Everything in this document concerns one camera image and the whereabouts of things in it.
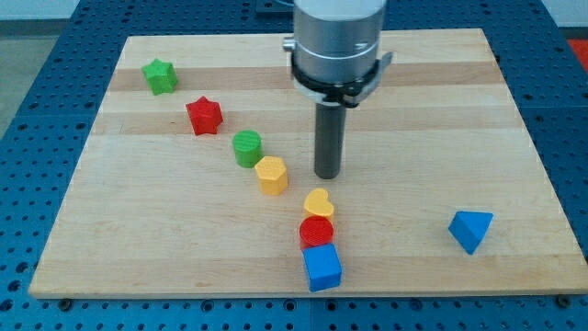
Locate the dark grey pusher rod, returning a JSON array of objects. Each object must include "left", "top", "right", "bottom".
[{"left": 314, "top": 104, "right": 346, "bottom": 179}]

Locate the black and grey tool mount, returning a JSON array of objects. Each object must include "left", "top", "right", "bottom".
[{"left": 290, "top": 51, "right": 393, "bottom": 108}]

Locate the blue cube block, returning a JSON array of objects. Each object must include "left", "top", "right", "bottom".
[{"left": 302, "top": 243, "right": 343, "bottom": 292}]

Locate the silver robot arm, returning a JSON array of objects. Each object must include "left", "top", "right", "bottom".
[{"left": 283, "top": 0, "right": 393, "bottom": 179}]

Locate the yellow heart block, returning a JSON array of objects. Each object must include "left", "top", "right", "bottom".
[{"left": 303, "top": 188, "right": 335, "bottom": 223}]

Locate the yellow hexagon block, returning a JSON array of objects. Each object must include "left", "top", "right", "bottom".
[{"left": 254, "top": 155, "right": 288, "bottom": 196}]

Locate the green cylinder block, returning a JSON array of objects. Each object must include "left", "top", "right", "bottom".
[{"left": 232, "top": 130, "right": 263, "bottom": 168}]

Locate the red cylinder block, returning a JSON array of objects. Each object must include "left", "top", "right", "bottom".
[{"left": 299, "top": 215, "right": 334, "bottom": 250}]

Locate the red star block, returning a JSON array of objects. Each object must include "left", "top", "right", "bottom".
[{"left": 186, "top": 97, "right": 223, "bottom": 135}]

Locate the wooden board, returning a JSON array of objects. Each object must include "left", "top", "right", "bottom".
[{"left": 29, "top": 29, "right": 587, "bottom": 299}]

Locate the blue triangle block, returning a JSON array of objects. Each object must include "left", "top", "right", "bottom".
[{"left": 448, "top": 211, "right": 493, "bottom": 255}]

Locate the green star block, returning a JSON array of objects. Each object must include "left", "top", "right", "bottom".
[{"left": 141, "top": 59, "right": 178, "bottom": 96}]

